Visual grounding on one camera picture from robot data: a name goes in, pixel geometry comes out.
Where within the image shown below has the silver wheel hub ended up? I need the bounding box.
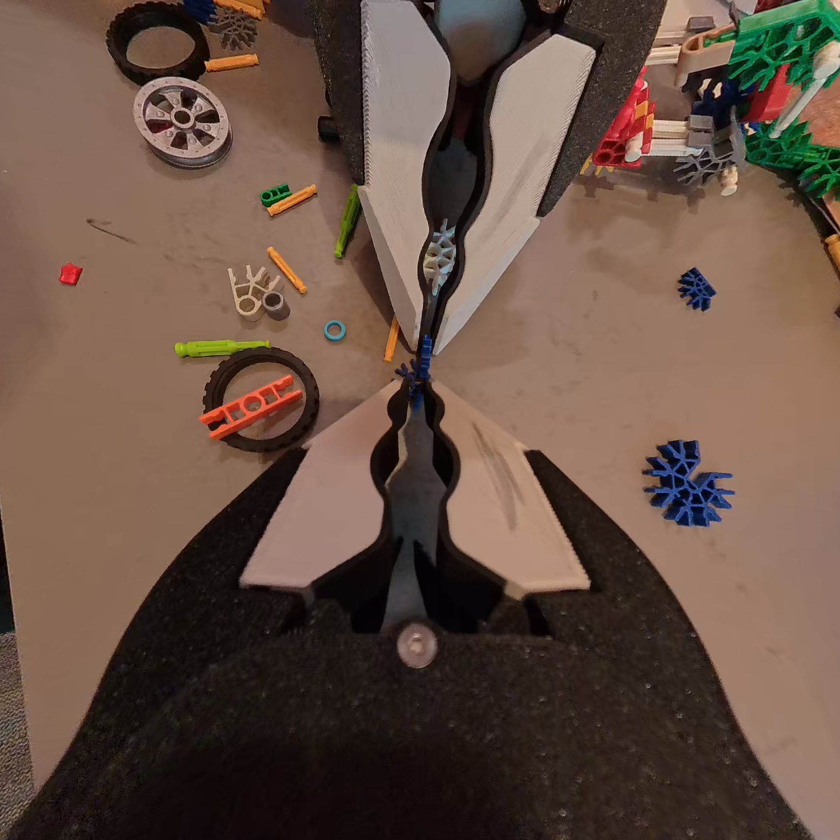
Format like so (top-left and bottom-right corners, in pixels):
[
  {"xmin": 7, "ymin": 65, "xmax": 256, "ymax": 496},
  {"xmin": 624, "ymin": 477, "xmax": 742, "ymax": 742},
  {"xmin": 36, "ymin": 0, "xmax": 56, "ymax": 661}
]
[{"xmin": 132, "ymin": 76, "xmax": 234, "ymax": 172}]

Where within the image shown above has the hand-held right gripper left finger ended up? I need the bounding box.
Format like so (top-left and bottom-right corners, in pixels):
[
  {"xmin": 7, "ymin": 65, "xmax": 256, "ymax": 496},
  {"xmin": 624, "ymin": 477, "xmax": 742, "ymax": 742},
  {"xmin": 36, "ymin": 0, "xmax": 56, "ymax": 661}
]
[{"xmin": 238, "ymin": 378, "xmax": 411, "ymax": 605}]

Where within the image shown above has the multicoloured construction toy model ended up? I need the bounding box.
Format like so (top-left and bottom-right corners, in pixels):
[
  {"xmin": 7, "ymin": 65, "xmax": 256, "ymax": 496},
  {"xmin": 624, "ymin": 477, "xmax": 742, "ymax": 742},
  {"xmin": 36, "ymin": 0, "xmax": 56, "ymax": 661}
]
[{"xmin": 579, "ymin": 0, "xmax": 840, "ymax": 199}]

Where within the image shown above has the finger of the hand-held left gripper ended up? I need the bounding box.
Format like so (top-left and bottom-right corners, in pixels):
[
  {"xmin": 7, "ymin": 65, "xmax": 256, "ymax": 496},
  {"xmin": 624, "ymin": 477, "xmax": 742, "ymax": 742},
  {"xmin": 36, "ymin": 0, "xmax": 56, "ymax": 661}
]
[
  {"xmin": 356, "ymin": 0, "xmax": 457, "ymax": 337},
  {"xmin": 428, "ymin": 31, "xmax": 599, "ymax": 357}
]

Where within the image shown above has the white snowflake connector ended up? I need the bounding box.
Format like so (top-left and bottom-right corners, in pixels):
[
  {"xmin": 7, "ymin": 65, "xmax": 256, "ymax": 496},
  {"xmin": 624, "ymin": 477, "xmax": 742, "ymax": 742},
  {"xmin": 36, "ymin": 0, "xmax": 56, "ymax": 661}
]
[{"xmin": 422, "ymin": 218, "xmax": 458, "ymax": 294}]

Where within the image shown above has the dark grey snowflake connector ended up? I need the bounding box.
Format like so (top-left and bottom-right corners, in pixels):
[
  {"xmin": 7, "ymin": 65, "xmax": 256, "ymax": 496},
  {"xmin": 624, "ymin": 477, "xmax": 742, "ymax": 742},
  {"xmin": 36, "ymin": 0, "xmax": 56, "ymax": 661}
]
[{"xmin": 215, "ymin": 8, "xmax": 261, "ymax": 53}]

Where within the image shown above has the large blue snowflake connector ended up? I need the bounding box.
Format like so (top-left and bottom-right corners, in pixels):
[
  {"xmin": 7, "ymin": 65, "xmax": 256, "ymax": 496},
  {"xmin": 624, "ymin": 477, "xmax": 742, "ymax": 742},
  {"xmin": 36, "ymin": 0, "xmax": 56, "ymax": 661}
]
[{"xmin": 642, "ymin": 439, "xmax": 735, "ymax": 529}]

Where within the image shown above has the black rubber tyre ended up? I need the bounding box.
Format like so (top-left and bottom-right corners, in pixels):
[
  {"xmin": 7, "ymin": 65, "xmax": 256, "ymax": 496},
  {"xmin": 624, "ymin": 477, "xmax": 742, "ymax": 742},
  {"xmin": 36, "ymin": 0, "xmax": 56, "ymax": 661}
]
[
  {"xmin": 202, "ymin": 346, "xmax": 322, "ymax": 455},
  {"xmin": 105, "ymin": 0, "xmax": 212, "ymax": 89}
]

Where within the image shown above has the white triangular connector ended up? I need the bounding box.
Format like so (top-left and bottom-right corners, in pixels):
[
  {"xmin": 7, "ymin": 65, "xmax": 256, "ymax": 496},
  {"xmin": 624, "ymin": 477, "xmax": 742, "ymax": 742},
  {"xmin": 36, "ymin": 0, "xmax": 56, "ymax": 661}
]
[{"xmin": 227, "ymin": 264, "xmax": 283, "ymax": 322}]

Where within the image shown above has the orange ladder connector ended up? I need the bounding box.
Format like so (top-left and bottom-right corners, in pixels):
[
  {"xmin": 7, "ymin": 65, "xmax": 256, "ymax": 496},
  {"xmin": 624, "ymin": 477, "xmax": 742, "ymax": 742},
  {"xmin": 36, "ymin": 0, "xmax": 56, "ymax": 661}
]
[{"xmin": 199, "ymin": 373, "xmax": 305, "ymax": 441}]

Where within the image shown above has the lime green plastic rod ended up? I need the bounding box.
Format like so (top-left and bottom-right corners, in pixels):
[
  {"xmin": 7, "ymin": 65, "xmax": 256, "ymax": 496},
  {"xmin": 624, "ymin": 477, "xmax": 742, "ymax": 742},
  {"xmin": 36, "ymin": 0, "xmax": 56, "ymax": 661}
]
[
  {"xmin": 174, "ymin": 339, "xmax": 271, "ymax": 359},
  {"xmin": 333, "ymin": 183, "xmax": 363, "ymax": 259}
]

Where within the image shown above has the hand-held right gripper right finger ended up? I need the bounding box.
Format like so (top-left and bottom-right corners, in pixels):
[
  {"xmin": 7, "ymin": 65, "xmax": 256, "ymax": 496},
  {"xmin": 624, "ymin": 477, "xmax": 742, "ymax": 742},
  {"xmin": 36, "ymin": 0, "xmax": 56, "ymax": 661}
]
[{"xmin": 428, "ymin": 379, "xmax": 593, "ymax": 603}]

